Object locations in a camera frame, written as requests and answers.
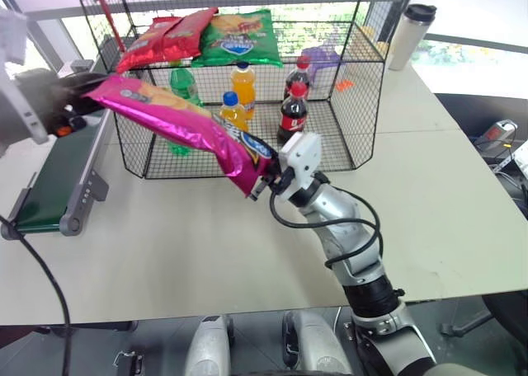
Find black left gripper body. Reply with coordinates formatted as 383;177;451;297
15;68;73;139

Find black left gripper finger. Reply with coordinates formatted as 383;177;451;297
61;72;110;105

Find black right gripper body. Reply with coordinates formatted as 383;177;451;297
263;155;296;195

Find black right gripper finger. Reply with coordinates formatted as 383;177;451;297
248;176;271;202

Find pink chip bag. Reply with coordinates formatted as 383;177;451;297
80;73;280;200

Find green conveyor belt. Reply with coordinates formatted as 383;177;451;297
0;103;113;239

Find yellow item behind rack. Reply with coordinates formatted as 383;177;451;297
361;24;392;54

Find cola bottle red cap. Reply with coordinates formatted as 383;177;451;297
276;81;309;144
283;55;314;101

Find red chip bag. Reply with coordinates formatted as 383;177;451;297
116;16;185;75
158;6;220;63

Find red clamp bar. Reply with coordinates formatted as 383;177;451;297
94;0;128;54

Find orange soda bottle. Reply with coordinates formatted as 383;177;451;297
218;91;251;133
230;61;257;122

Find green soda bottle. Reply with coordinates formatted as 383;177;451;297
166;67;204;155

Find purple snack bag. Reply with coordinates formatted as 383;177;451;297
299;40;344;85

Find green chip bag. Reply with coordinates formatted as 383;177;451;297
191;8;285;69

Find grey rounded robot leg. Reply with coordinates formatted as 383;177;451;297
281;309;352;376
182;314;233;376

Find white tumbler black lid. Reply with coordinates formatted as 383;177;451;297
387;3;438;72

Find grey device red display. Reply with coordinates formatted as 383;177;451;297
479;119;520;145

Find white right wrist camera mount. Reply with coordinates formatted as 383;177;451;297
277;131;323;188

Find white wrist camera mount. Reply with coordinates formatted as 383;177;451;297
277;131;323;188
0;7;29;64

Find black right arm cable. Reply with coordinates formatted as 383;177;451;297
269;181;384;270

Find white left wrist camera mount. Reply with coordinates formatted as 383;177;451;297
0;7;29;64

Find black wire rack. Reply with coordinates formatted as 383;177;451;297
72;0;414;181

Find black conveyor power cable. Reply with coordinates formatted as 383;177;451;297
0;214;73;376

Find tangled cables beside table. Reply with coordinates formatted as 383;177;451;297
474;136;528;177

